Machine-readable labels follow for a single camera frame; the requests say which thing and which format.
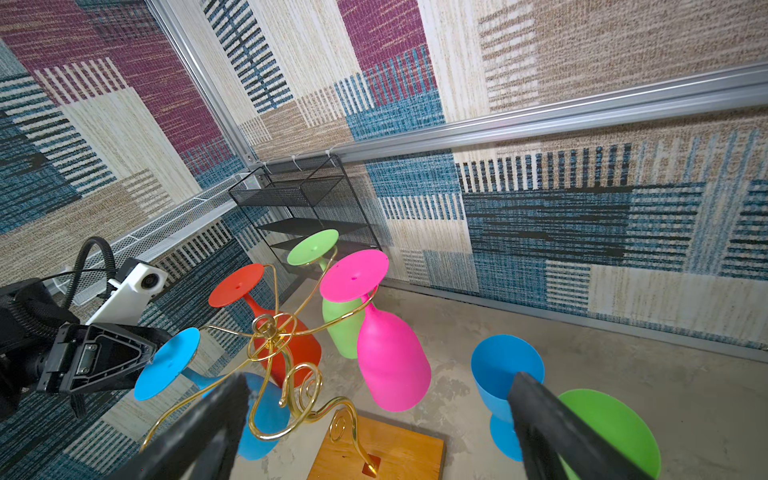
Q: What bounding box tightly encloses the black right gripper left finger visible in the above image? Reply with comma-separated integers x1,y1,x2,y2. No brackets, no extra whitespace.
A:
110,373,250,479

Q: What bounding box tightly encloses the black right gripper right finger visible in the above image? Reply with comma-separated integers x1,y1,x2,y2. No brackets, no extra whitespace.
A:
507,372,650,479

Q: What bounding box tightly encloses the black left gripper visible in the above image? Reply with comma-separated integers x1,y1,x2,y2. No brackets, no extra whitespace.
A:
36,323,172,419

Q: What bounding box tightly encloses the blue wine glass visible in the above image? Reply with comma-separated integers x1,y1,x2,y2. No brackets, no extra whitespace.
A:
471,334,546,462
133,326,292,462

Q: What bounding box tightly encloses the green wine glass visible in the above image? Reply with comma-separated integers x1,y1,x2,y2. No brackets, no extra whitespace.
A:
286,228,367,361
558,389,662,479

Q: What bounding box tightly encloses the red wine glass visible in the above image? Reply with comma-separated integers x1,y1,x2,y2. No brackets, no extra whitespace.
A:
207,262,323,390

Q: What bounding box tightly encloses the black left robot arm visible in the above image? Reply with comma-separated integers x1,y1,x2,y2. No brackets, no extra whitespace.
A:
1,278,171,421

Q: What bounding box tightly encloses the wooden rack base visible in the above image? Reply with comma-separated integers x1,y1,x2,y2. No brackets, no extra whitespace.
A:
308,412,445,479

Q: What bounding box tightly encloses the pink wine glass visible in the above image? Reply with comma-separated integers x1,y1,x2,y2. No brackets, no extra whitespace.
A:
320,249,432,412

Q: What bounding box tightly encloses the black mesh shelf rack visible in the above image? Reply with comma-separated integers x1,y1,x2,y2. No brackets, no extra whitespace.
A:
228,154,382,279

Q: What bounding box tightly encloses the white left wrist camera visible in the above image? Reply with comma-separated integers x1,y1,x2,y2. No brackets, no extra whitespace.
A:
86,258,168,326

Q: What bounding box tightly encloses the gold wire glass rack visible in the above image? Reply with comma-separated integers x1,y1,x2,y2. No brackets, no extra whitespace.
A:
134,245,374,468

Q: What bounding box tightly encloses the white mesh wall basket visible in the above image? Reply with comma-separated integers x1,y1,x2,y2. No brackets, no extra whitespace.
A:
73,171,247,306

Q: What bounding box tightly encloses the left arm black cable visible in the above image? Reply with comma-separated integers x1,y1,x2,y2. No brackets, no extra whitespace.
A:
59,236,118,310

